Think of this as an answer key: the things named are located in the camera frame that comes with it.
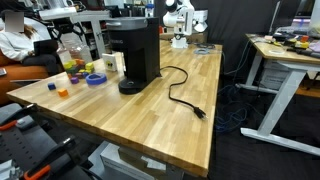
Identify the yellow cube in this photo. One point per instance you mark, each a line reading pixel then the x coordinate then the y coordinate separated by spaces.
pixel 89 66

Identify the idle white robot arm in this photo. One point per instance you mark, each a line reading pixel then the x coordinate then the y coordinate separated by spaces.
pixel 181 20

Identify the purple cube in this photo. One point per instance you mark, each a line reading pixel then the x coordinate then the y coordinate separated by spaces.
pixel 74 80

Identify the orange cube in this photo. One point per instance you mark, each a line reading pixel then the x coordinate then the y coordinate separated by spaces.
pixel 63 92

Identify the blue cube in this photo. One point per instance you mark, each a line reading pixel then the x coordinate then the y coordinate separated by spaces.
pixel 51 86

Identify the black Keurig coffee maker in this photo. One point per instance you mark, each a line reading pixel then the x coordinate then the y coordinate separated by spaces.
pixel 140 50

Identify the grey tape roll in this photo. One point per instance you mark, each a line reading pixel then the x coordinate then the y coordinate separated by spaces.
pixel 196 51

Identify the small white card box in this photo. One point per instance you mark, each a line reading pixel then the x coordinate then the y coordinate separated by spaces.
pixel 109 62

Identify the blue tape roll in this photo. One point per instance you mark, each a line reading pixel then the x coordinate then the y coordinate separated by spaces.
pixel 96 82

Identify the large brown cardboard box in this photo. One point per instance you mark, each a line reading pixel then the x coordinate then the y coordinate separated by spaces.
pixel 200 37

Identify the white box under table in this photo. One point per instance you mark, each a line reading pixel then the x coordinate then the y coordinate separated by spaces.
pixel 116 163

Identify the white shelf table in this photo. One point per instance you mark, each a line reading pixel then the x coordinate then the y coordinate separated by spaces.
pixel 96 33

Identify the clear plastic jar with blocks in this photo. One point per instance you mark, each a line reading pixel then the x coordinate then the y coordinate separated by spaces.
pixel 75 68

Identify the black partition panel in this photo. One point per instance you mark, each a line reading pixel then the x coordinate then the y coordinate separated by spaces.
pixel 233 26

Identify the white cabinet under desk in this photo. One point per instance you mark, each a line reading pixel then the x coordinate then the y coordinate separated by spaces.
pixel 273 76

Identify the white tape roll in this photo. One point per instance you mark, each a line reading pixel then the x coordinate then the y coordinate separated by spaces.
pixel 270 52

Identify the wooden desk white legs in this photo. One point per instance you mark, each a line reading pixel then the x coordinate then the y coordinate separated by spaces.
pixel 283 96

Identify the black laptop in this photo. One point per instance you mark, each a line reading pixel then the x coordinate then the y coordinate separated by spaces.
pixel 45 46

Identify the orange couch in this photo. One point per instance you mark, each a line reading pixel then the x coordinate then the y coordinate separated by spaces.
pixel 20 73

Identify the black computer monitor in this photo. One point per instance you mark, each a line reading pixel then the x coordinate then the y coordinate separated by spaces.
pixel 286 13

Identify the black orange bar clamp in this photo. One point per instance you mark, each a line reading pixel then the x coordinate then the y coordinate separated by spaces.
pixel 6 125
pixel 36 173

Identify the seated person white shirt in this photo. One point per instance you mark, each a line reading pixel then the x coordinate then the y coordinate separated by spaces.
pixel 13 43

